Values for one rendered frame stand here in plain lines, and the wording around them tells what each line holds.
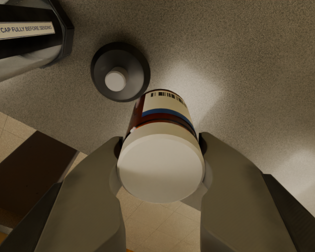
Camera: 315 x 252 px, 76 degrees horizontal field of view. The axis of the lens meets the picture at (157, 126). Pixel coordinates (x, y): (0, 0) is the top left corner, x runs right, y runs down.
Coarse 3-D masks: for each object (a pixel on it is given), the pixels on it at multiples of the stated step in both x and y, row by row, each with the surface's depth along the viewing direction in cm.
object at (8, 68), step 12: (0, 0) 18; (12, 0) 20; (24, 0) 22; (36, 0) 24; (60, 24) 27; (48, 48) 25; (60, 48) 28; (0, 60) 17; (12, 60) 19; (24, 60) 21; (36, 60) 23; (48, 60) 27; (0, 72) 18; (12, 72) 20; (24, 72) 24
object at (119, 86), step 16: (112, 48) 28; (128, 48) 29; (96, 64) 29; (112, 64) 29; (128, 64) 29; (144, 64) 30; (96, 80) 30; (112, 80) 27; (128, 80) 30; (144, 80) 30; (112, 96) 31; (128, 96) 31
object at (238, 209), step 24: (216, 144) 11; (216, 168) 9; (240, 168) 9; (216, 192) 8; (240, 192) 8; (264, 192) 8; (216, 216) 7; (240, 216) 7; (264, 216) 7; (216, 240) 6; (240, 240) 6; (264, 240) 6; (288, 240) 6
